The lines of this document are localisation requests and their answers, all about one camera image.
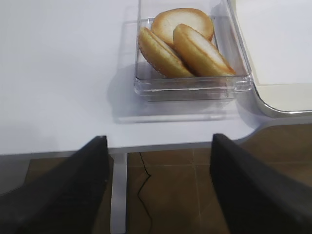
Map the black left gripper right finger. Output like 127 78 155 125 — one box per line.
211 134 312 234

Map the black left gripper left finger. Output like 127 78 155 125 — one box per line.
0 136 108 234

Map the toasted bun half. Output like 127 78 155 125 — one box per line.
173 24 236 77
138 27 193 78
151 8 214 48

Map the white table leg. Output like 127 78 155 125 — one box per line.
110 153 128 234

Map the cream serving tray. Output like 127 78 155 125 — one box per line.
232 0 312 118

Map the clear plastic bun container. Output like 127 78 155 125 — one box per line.
134 0 253 101

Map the black floor cable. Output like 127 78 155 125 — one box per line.
137 152 153 234

